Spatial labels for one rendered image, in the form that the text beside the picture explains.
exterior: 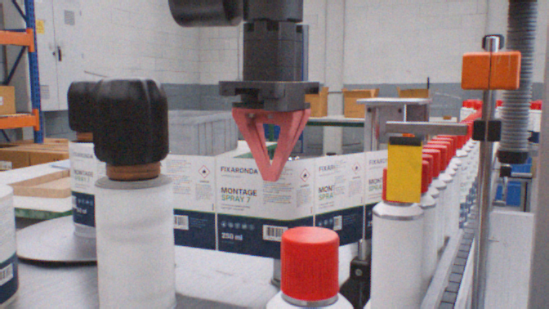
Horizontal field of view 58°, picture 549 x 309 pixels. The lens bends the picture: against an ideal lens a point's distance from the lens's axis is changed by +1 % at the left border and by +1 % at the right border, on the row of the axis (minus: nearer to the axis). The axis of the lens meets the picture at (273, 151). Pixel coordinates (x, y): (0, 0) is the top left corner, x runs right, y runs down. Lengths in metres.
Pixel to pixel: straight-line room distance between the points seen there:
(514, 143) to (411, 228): 0.20
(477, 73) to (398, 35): 7.66
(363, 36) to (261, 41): 7.72
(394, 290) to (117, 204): 0.30
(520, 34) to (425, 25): 7.43
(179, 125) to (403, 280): 1.94
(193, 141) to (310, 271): 2.10
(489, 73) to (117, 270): 0.41
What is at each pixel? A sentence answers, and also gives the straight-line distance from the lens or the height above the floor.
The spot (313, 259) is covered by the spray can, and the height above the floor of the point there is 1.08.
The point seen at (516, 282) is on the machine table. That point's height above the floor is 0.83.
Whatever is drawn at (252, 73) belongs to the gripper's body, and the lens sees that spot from 0.46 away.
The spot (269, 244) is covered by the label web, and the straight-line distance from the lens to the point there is 0.72.
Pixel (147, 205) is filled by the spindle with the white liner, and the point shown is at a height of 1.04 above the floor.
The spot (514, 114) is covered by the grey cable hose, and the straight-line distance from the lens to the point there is 0.64.
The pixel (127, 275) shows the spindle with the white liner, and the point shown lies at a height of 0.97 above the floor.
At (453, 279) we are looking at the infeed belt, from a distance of 0.81.
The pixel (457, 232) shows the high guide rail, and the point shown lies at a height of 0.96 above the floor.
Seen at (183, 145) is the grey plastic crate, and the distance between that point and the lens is 2.38.
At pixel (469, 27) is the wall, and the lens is 8.05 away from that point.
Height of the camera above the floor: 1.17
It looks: 8 degrees down
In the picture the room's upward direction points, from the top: straight up
